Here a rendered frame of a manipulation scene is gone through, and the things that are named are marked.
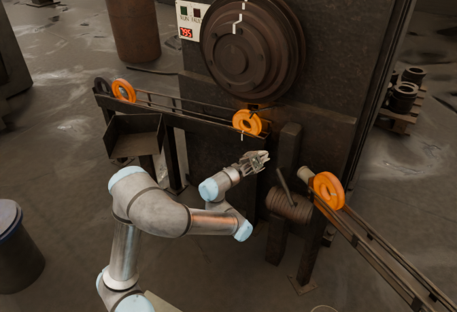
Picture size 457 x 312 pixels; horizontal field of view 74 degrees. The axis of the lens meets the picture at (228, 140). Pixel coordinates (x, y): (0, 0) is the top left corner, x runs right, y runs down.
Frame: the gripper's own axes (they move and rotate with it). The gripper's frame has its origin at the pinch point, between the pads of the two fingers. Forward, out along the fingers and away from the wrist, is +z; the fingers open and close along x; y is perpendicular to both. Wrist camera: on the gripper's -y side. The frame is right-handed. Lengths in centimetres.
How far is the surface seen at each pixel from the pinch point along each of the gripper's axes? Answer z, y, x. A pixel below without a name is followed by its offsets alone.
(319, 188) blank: 4.7, 16.2, -20.5
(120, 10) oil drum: 84, -230, 190
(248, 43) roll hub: 0.7, 18.3, 42.7
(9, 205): -91, -87, 28
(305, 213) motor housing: 5.3, 1.9, -32.0
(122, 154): -38, -57, 27
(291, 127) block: 17.6, 3.9, 4.7
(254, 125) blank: 11.6, -12.2, 12.4
